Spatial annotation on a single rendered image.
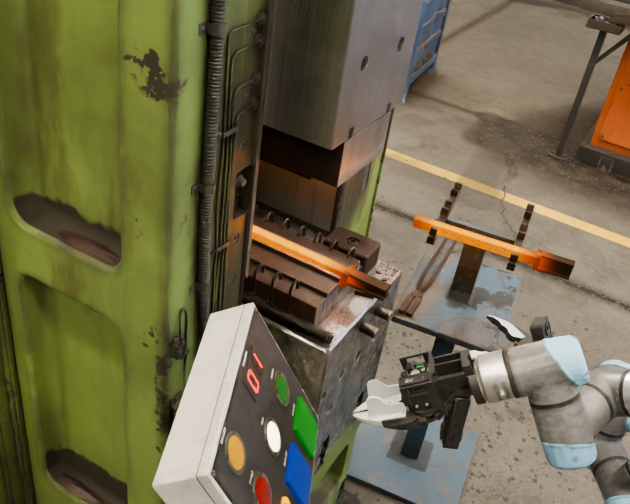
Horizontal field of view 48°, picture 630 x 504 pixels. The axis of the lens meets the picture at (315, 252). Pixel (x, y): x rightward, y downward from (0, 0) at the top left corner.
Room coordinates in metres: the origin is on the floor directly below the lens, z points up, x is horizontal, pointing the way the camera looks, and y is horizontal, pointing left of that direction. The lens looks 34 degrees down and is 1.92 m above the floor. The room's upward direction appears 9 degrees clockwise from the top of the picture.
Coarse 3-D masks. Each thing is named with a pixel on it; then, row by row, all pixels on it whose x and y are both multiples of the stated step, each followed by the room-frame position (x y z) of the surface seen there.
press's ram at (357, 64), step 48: (288, 0) 1.17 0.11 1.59; (336, 0) 1.13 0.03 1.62; (384, 0) 1.22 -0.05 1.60; (288, 48) 1.17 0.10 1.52; (336, 48) 1.13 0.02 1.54; (384, 48) 1.26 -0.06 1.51; (288, 96) 1.16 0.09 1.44; (336, 96) 1.12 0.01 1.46; (384, 96) 1.30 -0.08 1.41; (336, 144) 1.14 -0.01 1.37
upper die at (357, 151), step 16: (272, 128) 1.23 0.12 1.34; (368, 128) 1.25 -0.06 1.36; (384, 128) 1.33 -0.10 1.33; (272, 144) 1.23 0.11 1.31; (288, 144) 1.21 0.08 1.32; (304, 144) 1.20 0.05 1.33; (352, 144) 1.20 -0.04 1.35; (368, 144) 1.27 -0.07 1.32; (272, 160) 1.23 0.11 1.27; (288, 160) 1.21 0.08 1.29; (304, 160) 1.20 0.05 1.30; (320, 160) 1.18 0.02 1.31; (336, 160) 1.17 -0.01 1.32; (352, 160) 1.21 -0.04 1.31; (368, 160) 1.28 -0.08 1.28; (320, 176) 1.18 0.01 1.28; (336, 176) 1.17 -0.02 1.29
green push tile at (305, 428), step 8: (296, 408) 0.82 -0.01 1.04; (304, 408) 0.84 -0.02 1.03; (296, 416) 0.80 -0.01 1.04; (304, 416) 0.82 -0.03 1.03; (312, 416) 0.85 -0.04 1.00; (296, 424) 0.79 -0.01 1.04; (304, 424) 0.81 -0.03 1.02; (312, 424) 0.83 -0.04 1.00; (296, 432) 0.78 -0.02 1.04; (304, 432) 0.79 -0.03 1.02; (312, 432) 0.82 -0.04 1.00; (304, 440) 0.78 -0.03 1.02; (312, 440) 0.80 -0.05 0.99; (304, 448) 0.78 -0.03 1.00; (312, 448) 0.79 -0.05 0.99; (312, 456) 0.78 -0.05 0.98
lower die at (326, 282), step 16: (256, 224) 1.43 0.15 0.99; (272, 224) 1.44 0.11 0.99; (256, 240) 1.35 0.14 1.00; (304, 240) 1.39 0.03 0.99; (256, 256) 1.30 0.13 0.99; (272, 256) 1.31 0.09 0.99; (288, 256) 1.31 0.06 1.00; (336, 256) 1.35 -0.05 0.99; (272, 272) 1.26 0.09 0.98; (288, 272) 1.26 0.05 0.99; (304, 272) 1.27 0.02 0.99; (320, 272) 1.27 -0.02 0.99; (256, 288) 1.23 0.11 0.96; (288, 288) 1.22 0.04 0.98; (304, 288) 1.23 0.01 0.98; (320, 288) 1.22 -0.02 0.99; (336, 288) 1.25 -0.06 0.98; (352, 288) 1.33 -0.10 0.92; (304, 304) 1.18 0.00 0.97; (320, 304) 1.18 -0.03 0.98; (336, 304) 1.26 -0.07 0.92; (320, 320) 1.20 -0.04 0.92
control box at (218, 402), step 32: (224, 320) 0.85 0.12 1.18; (256, 320) 0.86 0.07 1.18; (224, 352) 0.77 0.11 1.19; (256, 352) 0.80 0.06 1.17; (192, 384) 0.72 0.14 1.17; (224, 384) 0.70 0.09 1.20; (256, 384) 0.75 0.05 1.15; (288, 384) 0.84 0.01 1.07; (192, 416) 0.65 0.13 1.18; (224, 416) 0.64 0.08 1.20; (256, 416) 0.71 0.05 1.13; (288, 416) 0.79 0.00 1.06; (192, 448) 0.59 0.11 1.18; (224, 448) 0.60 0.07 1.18; (256, 448) 0.66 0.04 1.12; (288, 448) 0.74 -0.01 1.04; (160, 480) 0.55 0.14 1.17; (192, 480) 0.54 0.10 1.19; (224, 480) 0.56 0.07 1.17; (256, 480) 0.62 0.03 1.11
